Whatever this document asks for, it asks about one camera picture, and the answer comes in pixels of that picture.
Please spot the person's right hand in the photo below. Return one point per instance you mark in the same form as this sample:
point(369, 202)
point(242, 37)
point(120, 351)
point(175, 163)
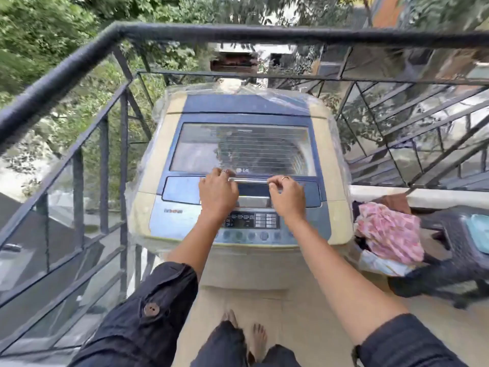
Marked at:
point(288, 198)

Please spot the person's left hand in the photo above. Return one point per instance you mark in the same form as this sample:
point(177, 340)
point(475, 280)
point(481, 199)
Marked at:
point(217, 194)

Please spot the beige blue washing machine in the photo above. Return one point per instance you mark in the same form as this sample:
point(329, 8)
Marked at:
point(164, 225)

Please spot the pink patterned clothes garment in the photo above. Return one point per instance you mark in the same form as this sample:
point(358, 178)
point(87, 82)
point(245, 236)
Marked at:
point(389, 233)

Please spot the rust brown garment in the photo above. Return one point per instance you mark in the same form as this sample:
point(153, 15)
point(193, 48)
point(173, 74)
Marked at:
point(397, 202)

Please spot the light blue detergent tray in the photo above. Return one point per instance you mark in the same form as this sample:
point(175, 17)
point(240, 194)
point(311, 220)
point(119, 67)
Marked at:
point(479, 233)

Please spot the person's left forearm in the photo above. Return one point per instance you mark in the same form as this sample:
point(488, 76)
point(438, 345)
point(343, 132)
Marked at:
point(195, 244)

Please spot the person's right forearm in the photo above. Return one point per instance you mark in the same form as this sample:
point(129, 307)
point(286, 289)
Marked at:
point(336, 279)

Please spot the lavender plastic laundry basin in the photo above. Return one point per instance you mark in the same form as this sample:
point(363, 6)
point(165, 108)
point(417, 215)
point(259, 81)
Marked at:
point(378, 265)

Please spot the person's left foot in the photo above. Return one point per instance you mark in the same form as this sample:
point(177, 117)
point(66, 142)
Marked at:
point(230, 318)

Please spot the person's foot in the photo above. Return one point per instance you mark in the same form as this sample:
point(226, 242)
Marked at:
point(259, 340)
point(230, 318)

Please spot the person's right foot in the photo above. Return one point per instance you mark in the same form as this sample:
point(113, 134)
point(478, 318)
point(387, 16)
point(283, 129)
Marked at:
point(259, 340)

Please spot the person's dark left sleeve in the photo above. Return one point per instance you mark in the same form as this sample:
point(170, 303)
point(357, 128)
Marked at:
point(145, 324)

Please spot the person's dark sleeve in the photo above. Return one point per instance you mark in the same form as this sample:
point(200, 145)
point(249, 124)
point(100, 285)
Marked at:
point(405, 344)
point(145, 324)

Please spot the person's dark trousers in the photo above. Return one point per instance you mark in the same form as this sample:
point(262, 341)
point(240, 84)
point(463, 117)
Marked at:
point(225, 347)

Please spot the person's dark right sleeve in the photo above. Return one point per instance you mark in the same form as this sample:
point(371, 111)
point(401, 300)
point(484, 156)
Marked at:
point(405, 344)

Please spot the white concrete balcony ledge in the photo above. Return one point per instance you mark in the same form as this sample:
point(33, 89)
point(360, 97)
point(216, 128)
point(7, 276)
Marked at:
point(439, 196)

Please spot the black metal balcony railing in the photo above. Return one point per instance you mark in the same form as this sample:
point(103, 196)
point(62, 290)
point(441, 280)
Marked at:
point(229, 33)

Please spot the dark woven plastic stool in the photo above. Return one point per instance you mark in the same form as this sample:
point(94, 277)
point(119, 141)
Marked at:
point(458, 240)

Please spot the dark neighbouring roof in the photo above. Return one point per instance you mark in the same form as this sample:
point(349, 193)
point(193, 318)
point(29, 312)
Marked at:
point(23, 271)

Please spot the orange yellow building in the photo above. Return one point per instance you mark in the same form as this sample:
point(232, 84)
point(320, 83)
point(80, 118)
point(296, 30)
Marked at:
point(389, 11)

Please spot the green trees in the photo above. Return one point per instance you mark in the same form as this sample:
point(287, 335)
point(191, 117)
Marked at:
point(38, 26)

